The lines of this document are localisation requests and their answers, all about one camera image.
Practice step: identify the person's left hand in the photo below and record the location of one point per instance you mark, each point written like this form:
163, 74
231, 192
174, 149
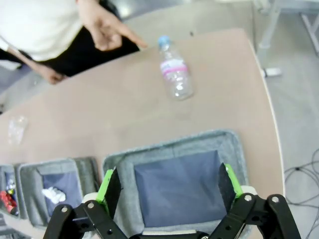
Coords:
107, 32

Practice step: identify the person in white sweater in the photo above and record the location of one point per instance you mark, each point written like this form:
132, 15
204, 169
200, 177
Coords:
37, 25

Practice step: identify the person's right hand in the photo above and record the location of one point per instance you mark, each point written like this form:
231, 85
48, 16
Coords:
53, 76

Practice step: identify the clear bottle pink label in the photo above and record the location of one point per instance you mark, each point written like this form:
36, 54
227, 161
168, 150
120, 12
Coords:
177, 79

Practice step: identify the person's right forearm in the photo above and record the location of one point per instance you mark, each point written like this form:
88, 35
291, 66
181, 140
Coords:
25, 59

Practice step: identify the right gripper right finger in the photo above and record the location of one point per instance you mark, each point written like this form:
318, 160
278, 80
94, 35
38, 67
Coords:
228, 189

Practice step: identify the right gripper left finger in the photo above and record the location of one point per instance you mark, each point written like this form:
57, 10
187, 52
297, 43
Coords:
109, 194

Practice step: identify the white paper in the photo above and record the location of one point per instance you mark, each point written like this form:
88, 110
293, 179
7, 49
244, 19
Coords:
53, 194

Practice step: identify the small white floor object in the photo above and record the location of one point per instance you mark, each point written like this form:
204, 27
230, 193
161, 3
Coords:
272, 72

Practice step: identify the crushed red can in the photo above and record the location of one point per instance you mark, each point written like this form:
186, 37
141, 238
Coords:
6, 199

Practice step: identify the crushed clear plastic bottle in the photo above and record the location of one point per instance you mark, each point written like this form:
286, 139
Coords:
17, 129

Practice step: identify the person's left forearm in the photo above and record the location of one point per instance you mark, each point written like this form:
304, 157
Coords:
87, 4

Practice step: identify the grey fabric basket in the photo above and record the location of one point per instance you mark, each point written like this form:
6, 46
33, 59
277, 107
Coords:
27, 189
3, 171
174, 189

